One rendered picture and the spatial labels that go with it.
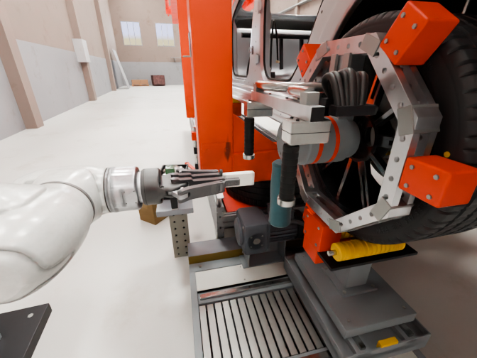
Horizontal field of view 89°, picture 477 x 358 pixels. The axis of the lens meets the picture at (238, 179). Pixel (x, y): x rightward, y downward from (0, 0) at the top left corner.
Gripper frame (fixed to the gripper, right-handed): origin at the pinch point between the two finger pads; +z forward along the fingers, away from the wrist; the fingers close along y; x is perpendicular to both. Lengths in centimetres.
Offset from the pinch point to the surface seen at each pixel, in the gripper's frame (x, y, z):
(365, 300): -59, -5, 54
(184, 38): 54, -252, 4
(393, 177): 1.6, 9.9, 32.0
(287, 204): -6.2, 3.0, 11.3
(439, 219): -6.8, 15.5, 41.4
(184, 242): -72, -73, -13
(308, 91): 18.6, 1.1, 13.9
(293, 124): 12.4, 3.4, 10.2
